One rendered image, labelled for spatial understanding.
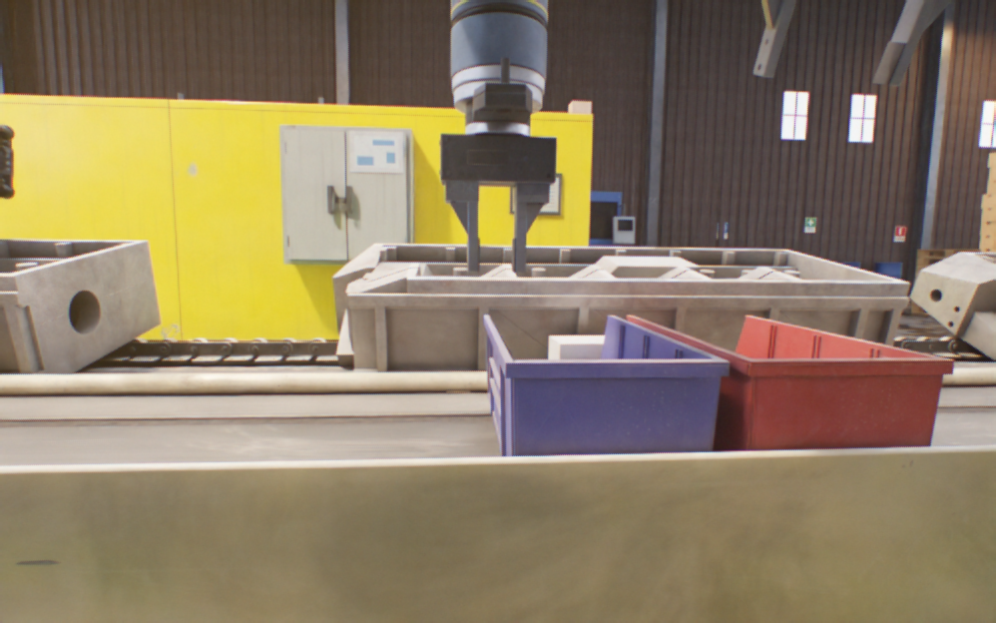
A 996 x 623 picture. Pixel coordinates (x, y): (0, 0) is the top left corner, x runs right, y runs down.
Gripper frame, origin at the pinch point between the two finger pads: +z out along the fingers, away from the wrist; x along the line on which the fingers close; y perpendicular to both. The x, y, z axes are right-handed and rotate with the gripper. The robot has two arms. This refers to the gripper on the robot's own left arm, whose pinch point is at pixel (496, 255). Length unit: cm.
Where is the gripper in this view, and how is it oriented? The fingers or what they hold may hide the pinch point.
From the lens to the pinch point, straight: 60.5
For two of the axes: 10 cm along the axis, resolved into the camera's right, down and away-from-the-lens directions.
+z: -0.1, 9.9, 1.2
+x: -10.0, 0.0, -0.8
